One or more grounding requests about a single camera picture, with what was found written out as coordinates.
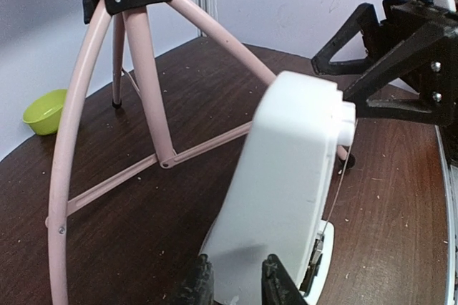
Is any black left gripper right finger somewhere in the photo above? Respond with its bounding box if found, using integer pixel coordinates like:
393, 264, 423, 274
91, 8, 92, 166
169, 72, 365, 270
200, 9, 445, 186
261, 254, 307, 305

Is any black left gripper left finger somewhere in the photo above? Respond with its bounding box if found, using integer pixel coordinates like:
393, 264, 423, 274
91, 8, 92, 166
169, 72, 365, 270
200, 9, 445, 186
169, 253, 214, 305

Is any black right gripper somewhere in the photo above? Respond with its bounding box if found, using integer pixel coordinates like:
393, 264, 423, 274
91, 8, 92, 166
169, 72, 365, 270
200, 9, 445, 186
310, 0, 458, 127

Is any white metronome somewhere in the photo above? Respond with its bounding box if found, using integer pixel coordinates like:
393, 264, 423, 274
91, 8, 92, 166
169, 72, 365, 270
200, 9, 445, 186
201, 71, 356, 304

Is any pink music stand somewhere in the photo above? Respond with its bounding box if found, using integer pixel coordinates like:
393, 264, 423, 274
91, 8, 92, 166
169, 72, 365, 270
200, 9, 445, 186
45, 0, 357, 305

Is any yellow-green bowl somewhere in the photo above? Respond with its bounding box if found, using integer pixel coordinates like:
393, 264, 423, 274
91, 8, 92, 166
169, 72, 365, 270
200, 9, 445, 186
22, 89, 67, 136

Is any aluminium front rail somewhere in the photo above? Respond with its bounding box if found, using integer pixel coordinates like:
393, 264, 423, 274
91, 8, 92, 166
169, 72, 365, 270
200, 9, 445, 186
435, 126, 457, 304

